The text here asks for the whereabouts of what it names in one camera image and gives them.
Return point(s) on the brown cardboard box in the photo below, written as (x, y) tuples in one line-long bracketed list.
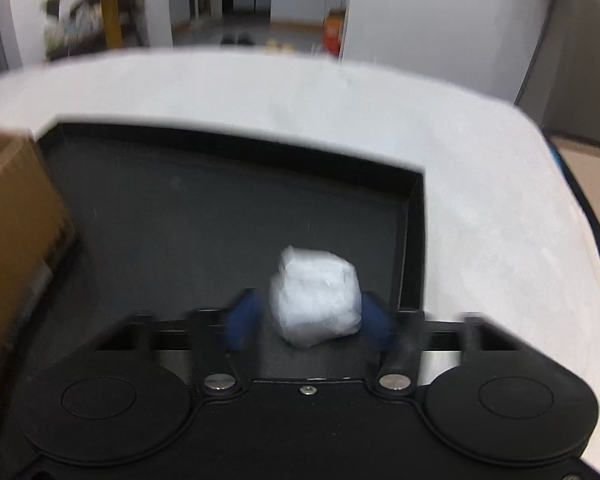
[(15, 235)]

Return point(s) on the yellow round table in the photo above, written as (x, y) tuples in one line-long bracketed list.
[(111, 15)]

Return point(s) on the grey cabinet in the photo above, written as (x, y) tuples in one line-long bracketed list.
[(580, 60)]

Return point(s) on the black tray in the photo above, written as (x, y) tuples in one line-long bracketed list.
[(205, 210)]

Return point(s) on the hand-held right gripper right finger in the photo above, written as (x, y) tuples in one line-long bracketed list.
[(377, 320)]

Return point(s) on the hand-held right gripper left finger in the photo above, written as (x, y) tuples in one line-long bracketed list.
[(242, 320)]

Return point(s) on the white plastic-wrapped bundle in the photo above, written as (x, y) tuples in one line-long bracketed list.
[(315, 295)]

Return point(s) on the black slipper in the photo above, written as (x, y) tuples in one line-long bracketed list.
[(228, 38)]

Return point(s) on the orange cardboard box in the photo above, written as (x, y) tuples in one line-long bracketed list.
[(331, 32)]

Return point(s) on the yellow slipper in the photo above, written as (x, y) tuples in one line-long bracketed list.
[(271, 46)]

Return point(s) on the pile of clutter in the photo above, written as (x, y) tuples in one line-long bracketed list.
[(75, 25)]

